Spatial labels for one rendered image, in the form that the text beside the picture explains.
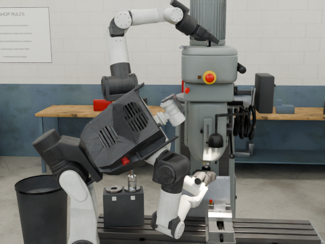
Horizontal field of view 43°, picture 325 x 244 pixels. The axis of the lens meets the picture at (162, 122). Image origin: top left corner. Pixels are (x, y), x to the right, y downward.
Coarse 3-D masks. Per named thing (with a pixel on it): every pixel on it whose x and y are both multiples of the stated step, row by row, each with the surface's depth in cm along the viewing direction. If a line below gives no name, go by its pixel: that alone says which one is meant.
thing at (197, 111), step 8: (192, 104) 203; (200, 104) 201; (208, 104) 201; (216, 104) 201; (224, 104) 202; (192, 112) 203; (200, 112) 202; (208, 112) 201; (216, 112) 201; (224, 112) 203; (192, 120) 204; (200, 120) 202; (224, 120) 204; (192, 128) 205; (200, 128) 203; (224, 128) 205; (192, 136) 206; (200, 136) 204; (224, 136) 206; (192, 144) 206; (200, 144) 205; (224, 144) 207; (192, 152) 208; (200, 152) 206; (216, 152) 205; (200, 160) 208; (208, 160) 207; (216, 160) 209
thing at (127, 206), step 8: (104, 192) 222; (112, 192) 220; (120, 192) 222; (128, 192) 222; (136, 192) 222; (104, 200) 219; (112, 200) 219; (120, 200) 220; (128, 200) 220; (136, 200) 221; (104, 208) 220; (112, 208) 220; (120, 208) 221; (128, 208) 221; (136, 208) 222; (104, 216) 221; (112, 216) 221; (120, 216) 222; (128, 216) 222; (136, 216) 223; (104, 224) 222; (112, 224) 222; (120, 224) 223; (128, 224) 223; (136, 224) 224
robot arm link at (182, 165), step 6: (174, 156) 172; (180, 156) 170; (174, 162) 163; (180, 162) 165; (186, 162) 169; (180, 168) 163; (186, 168) 168; (180, 174) 163; (180, 180) 166; (162, 186) 168; (168, 186) 166; (174, 186) 166; (180, 186) 167; (168, 192) 166; (174, 192) 166; (180, 192) 168
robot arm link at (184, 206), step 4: (180, 200) 188; (184, 200) 187; (180, 204) 186; (184, 204) 186; (188, 204) 187; (180, 208) 184; (184, 208) 185; (188, 208) 186; (180, 212) 183; (184, 212) 184; (180, 216) 182; (184, 216) 183; (180, 220) 181; (160, 228) 176; (164, 228) 175; (164, 232) 176; (168, 232) 174
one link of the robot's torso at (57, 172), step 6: (66, 162) 169; (72, 162) 170; (60, 168) 168; (66, 168) 169; (72, 168) 169; (78, 168) 170; (84, 168) 175; (54, 174) 170; (60, 174) 169; (84, 174) 172; (84, 180) 172; (60, 186) 170
